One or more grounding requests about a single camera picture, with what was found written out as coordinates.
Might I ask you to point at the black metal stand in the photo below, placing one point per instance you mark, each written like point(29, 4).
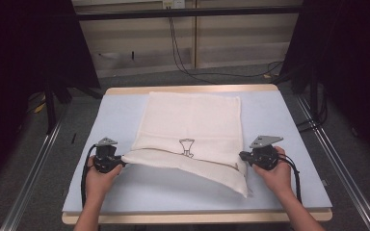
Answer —
point(49, 109)

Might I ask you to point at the wooden table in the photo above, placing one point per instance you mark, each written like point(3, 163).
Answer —
point(125, 89)

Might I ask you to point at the yellow floor marker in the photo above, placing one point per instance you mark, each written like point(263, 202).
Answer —
point(40, 108)

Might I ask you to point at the light blue table mat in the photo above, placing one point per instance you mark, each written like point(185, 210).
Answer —
point(125, 112)

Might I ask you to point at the person's left hand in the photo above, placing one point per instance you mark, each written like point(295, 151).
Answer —
point(98, 184)

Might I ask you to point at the white wall outlet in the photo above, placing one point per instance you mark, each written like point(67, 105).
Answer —
point(173, 3)

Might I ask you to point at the person's right hand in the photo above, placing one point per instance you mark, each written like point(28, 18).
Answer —
point(281, 179)

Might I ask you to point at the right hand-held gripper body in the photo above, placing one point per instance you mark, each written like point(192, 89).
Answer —
point(265, 159)

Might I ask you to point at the metal floor rail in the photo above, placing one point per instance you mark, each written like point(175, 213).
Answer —
point(340, 173)
point(29, 183)

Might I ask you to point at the black horizontal bar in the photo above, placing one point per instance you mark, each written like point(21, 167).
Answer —
point(189, 12)

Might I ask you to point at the black curtain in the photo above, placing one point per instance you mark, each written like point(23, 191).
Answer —
point(350, 64)
point(19, 64)

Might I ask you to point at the white towel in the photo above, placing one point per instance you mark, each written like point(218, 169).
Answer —
point(192, 125)

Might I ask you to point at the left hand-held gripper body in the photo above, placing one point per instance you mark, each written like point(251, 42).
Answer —
point(106, 160)

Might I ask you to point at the small black floor piece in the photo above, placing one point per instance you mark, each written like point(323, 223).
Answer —
point(74, 138)

